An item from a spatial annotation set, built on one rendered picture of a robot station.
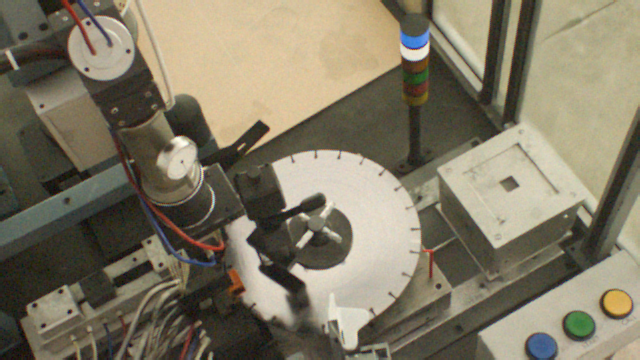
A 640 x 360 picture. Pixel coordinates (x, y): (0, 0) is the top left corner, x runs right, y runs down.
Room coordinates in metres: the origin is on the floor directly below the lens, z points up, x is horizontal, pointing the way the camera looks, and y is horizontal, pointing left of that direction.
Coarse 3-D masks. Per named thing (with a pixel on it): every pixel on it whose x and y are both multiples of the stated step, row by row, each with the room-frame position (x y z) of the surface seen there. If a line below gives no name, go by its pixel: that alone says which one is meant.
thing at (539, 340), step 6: (534, 336) 0.39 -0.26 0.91; (540, 336) 0.39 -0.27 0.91; (546, 336) 0.39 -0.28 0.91; (534, 342) 0.39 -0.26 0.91; (540, 342) 0.38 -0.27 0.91; (546, 342) 0.38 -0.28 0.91; (552, 342) 0.38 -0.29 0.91; (528, 348) 0.38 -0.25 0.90; (534, 348) 0.38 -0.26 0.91; (540, 348) 0.37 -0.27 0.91; (546, 348) 0.37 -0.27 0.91; (552, 348) 0.37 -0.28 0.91; (534, 354) 0.37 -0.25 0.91; (540, 354) 0.37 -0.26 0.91; (546, 354) 0.36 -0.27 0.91; (552, 354) 0.36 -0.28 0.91
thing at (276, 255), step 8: (256, 232) 0.61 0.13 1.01; (248, 240) 0.60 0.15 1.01; (256, 240) 0.59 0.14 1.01; (256, 248) 0.58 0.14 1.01; (264, 248) 0.58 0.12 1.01; (280, 248) 0.55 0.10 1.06; (272, 256) 0.56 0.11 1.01; (280, 256) 0.55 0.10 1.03; (288, 256) 0.55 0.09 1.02; (296, 256) 0.55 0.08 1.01; (280, 264) 0.55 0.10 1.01; (288, 264) 0.54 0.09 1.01
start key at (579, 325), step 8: (568, 320) 0.41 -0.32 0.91; (576, 320) 0.41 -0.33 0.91; (584, 320) 0.41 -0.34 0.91; (592, 320) 0.40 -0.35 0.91; (568, 328) 0.40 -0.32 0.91; (576, 328) 0.40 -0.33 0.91; (584, 328) 0.39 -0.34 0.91; (592, 328) 0.39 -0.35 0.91; (576, 336) 0.38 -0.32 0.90; (584, 336) 0.38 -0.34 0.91
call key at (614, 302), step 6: (606, 294) 0.44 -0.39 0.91; (612, 294) 0.44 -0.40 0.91; (618, 294) 0.44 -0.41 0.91; (624, 294) 0.44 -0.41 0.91; (606, 300) 0.43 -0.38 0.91; (612, 300) 0.43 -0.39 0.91; (618, 300) 0.43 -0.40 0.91; (624, 300) 0.43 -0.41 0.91; (606, 306) 0.42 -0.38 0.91; (612, 306) 0.42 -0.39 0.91; (618, 306) 0.42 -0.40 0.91; (624, 306) 0.42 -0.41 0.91; (612, 312) 0.41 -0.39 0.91; (618, 312) 0.41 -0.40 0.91; (624, 312) 0.41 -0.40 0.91
